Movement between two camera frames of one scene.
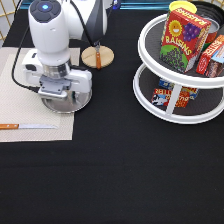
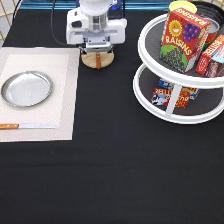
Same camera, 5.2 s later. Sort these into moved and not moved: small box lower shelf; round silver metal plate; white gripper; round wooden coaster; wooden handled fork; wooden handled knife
Moved: white gripper; round silver metal plate
Not moved: small box lower shelf; wooden handled knife; round wooden coaster; wooden handled fork
